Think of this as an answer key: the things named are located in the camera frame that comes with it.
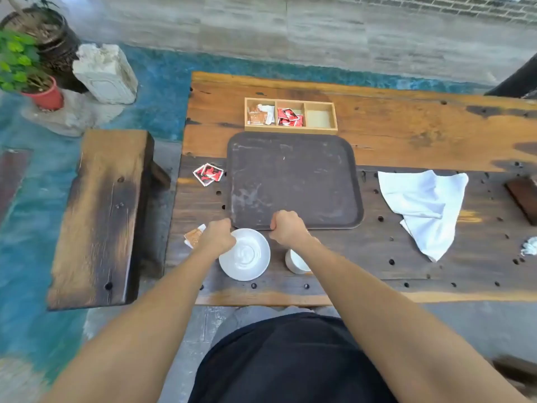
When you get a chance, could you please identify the person's right hand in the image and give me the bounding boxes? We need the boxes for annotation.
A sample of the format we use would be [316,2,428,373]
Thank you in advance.
[268,210,319,250]

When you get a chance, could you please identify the person's black shirt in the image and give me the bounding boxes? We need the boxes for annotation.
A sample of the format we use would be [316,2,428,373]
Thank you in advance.
[187,312,399,403]

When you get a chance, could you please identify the black cylindrical planter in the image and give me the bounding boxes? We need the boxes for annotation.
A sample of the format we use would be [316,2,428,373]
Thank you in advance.
[484,52,537,100]

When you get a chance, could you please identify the dark brown tray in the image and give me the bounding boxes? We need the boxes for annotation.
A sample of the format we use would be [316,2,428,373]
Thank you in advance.
[226,131,365,231]

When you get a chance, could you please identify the person's left hand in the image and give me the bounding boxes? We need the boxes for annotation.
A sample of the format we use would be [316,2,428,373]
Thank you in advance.
[191,218,238,261]

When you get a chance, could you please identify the small potted tree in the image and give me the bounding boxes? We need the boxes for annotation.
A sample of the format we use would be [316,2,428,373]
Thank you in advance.
[6,0,59,16]

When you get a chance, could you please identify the wooden three-compartment box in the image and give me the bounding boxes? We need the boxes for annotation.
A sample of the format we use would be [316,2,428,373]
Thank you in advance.
[244,97,339,135]

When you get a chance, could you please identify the person's right forearm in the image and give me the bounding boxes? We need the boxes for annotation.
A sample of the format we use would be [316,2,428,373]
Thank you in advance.
[293,237,529,403]

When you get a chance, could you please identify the white stone block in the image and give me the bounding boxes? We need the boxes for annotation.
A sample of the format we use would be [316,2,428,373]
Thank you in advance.
[72,43,139,105]

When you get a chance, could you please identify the person's left forearm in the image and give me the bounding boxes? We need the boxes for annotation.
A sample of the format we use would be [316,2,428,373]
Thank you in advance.
[40,243,225,403]

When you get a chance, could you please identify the large dark plant pot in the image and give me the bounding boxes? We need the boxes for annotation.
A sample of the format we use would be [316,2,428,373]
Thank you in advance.
[0,7,89,93]

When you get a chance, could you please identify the burnt wooden bench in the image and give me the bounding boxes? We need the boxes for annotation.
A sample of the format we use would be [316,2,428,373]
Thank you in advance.
[46,129,172,312]
[484,354,537,399]

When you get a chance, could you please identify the white ceramic cup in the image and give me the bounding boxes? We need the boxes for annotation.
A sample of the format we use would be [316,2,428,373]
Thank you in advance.
[285,249,312,275]

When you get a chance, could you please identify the white cloth napkin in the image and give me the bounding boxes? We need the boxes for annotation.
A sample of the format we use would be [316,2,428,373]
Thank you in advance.
[377,170,469,263]

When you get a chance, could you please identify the dark wooden tissue box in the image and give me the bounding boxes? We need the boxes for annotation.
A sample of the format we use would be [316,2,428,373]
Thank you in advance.
[505,175,537,226]

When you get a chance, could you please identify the green leafy plant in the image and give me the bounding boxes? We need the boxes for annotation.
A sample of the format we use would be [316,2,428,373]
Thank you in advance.
[0,29,53,93]

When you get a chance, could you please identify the white saucer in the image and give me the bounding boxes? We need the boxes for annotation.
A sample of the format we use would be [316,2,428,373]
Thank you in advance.
[218,228,271,282]

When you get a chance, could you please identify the flat grey stone base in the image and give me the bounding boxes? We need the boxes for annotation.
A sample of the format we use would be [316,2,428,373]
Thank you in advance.
[20,88,125,138]

